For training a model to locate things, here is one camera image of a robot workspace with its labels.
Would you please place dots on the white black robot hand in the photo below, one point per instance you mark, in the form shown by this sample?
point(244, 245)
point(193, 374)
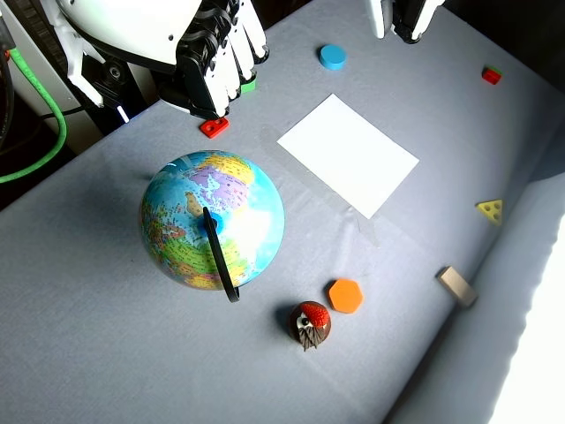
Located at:
point(132, 31)
point(379, 13)

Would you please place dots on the blue globe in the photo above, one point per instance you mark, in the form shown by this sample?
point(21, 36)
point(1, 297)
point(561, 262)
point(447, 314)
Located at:
point(176, 229)

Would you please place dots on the blue cylinder block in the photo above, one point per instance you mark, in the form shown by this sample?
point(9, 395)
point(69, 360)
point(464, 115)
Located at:
point(333, 56)

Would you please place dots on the red block with holes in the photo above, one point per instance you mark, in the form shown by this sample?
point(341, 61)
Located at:
point(215, 128)

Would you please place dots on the green block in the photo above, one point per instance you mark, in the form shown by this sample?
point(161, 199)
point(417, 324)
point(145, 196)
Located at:
point(248, 86)

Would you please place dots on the small red block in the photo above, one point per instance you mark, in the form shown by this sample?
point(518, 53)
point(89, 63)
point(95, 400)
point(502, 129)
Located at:
point(491, 77)

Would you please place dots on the white paper sheet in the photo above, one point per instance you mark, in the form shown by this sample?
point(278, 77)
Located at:
point(348, 154)

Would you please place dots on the short clear tape piece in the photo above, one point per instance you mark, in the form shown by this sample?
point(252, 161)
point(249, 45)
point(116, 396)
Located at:
point(368, 229)

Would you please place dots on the yellow cheese wedge block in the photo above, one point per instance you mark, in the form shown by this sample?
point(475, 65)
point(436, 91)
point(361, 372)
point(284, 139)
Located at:
point(492, 211)

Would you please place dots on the grey rectangular block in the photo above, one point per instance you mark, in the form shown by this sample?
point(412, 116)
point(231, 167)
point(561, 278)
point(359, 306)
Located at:
point(457, 286)

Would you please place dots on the orange hexagon block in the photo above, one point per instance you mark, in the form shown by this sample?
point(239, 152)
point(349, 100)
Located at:
point(345, 296)

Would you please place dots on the chocolate strawberry toy cake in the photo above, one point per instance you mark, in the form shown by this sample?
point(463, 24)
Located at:
point(311, 324)

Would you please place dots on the grey table cloth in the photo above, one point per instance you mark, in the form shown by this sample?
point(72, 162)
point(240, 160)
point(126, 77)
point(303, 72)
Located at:
point(132, 353)

